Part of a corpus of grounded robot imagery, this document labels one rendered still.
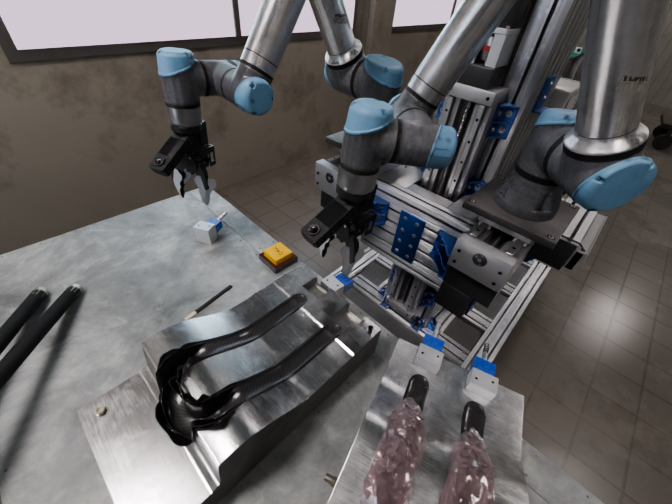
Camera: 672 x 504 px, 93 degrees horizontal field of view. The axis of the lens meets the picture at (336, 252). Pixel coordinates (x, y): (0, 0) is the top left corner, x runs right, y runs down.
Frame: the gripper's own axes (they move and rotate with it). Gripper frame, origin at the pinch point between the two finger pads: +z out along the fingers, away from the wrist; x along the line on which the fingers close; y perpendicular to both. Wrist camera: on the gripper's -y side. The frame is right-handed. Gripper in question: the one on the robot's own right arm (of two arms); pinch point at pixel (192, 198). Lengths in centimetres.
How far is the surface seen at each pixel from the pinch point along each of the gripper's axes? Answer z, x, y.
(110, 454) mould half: 11, -24, -54
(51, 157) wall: 41, 135, 51
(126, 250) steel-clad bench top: 15.5, 15.5, -12.2
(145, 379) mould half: 9.9, -20.5, -43.0
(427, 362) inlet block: 5, -70, -22
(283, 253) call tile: 9.5, -27.6, 0.5
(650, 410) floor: 84, -195, 56
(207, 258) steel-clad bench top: 14.4, -7.0, -6.2
